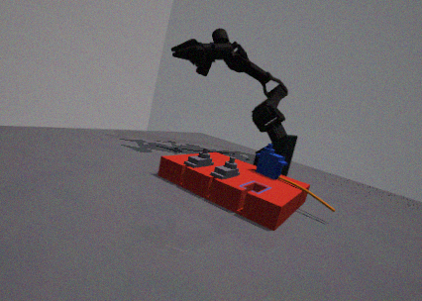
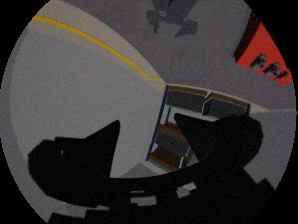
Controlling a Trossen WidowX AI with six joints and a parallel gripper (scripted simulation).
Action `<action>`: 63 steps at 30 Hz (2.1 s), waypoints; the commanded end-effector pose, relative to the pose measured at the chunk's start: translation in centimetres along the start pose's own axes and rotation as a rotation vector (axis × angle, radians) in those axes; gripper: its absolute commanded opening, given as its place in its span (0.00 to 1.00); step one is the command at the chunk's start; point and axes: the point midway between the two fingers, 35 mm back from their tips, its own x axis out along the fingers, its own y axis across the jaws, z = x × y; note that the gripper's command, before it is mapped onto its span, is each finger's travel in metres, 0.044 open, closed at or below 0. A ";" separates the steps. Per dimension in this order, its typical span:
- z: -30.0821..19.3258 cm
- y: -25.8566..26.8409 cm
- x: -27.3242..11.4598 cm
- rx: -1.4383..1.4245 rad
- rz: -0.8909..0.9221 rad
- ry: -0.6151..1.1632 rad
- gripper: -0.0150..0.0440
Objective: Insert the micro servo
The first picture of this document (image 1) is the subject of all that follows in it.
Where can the red rectangular deck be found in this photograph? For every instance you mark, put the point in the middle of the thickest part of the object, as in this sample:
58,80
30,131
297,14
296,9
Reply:
235,185

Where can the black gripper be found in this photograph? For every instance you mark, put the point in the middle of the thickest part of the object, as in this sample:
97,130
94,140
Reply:
196,52

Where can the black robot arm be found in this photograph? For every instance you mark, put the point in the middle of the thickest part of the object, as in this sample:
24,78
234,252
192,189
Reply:
238,60

